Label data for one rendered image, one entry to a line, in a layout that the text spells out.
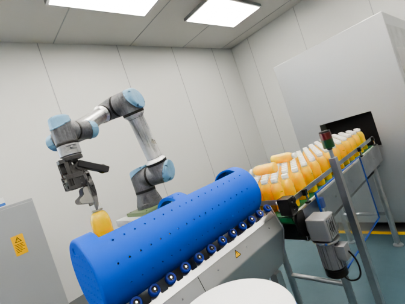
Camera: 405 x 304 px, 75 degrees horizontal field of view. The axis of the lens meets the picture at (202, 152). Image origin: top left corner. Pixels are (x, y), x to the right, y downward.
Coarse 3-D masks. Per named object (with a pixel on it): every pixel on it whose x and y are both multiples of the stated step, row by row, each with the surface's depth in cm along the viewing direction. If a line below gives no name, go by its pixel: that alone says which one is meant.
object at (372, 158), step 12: (372, 156) 231; (372, 168) 225; (384, 192) 233; (312, 204) 151; (384, 204) 233; (300, 216) 141; (288, 228) 175; (300, 228) 138; (396, 228) 234; (396, 240) 234; (288, 264) 191; (288, 276) 192; (300, 276) 186; (312, 276) 180; (348, 276) 162; (348, 288) 161; (300, 300) 192; (348, 300) 163
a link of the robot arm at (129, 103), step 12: (120, 96) 134; (132, 96) 132; (120, 108) 135; (132, 108) 134; (132, 120) 137; (144, 120) 139; (144, 132) 139; (144, 144) 140; (156, 144) 143; (156, 156) 142; (156, 168) 141; (168, 168) 142; (156, 180) 144; (168, 180) 144
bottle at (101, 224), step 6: (102, 210) 98; (96, 216) 95; (102, 216) 95; (108, 216) 98; (90, 222) 96; (96, 222) 94; (102, 222) 95; (108, 222) 96; (96, 228) 94; (102, 228) 94; (108, 228) 96; (96, 234) 94; (102, 234) 94
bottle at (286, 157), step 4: (288, 152) 189; (272, 156) 197; (276, 156) 194; (280, 156) 191; (284, 156) 189; (288, 156) 187; (272, 160) 196; (276, 160) 194; (280, 160) 192; (284, 160) 190; (288, 160) 189
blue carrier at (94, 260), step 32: (192, 192) 118; (224, 192) 123; (256, 192) 135; (128, 224) 96; (160, 224) 100; (192, 224) 106; (224, 224) 119; (96, 256) 84; (128, 256) 88; (160, 256) 95; (192, 256) 111; (96, 288) 83; (128, 288) 87
